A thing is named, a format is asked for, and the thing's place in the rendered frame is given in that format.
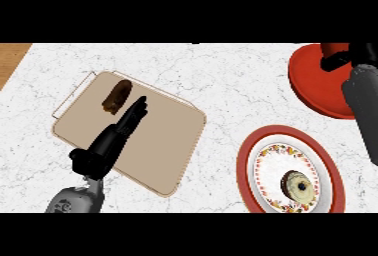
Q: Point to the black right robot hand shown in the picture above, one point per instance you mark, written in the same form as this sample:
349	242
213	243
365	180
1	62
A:
364	53

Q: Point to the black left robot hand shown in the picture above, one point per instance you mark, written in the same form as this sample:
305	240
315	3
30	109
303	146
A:
111	143

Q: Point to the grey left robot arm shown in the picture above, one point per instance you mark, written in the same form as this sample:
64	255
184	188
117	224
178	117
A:
76	199

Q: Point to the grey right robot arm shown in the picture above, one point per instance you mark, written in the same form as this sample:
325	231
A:
365	106

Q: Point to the red bowl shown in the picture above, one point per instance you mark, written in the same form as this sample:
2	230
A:
318	86

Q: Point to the red-rimmed floral plate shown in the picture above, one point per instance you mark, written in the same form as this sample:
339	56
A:
268	166

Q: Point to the yellow bell pepper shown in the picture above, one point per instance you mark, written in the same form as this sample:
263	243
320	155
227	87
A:
299	187

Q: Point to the beige cutting board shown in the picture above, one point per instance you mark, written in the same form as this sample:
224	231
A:
163	140

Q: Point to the dark brown oblong food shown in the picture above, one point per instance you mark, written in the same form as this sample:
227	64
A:
117	96

